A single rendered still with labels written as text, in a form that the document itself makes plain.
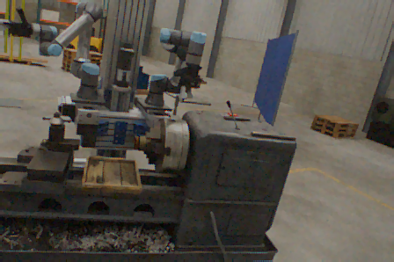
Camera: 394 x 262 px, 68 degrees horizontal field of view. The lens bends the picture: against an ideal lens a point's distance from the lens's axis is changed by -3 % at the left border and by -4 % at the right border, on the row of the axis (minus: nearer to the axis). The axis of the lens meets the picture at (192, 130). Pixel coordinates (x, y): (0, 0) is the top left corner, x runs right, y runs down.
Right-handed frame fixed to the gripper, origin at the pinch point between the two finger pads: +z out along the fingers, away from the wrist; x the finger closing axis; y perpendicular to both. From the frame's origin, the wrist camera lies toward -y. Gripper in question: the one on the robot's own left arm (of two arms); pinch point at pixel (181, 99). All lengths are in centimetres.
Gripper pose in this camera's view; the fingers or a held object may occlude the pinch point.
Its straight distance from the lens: 160.0
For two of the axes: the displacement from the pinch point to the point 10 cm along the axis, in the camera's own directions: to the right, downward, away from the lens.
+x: 7.2, -1.0, 6.9
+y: 6.6, 4.0, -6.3
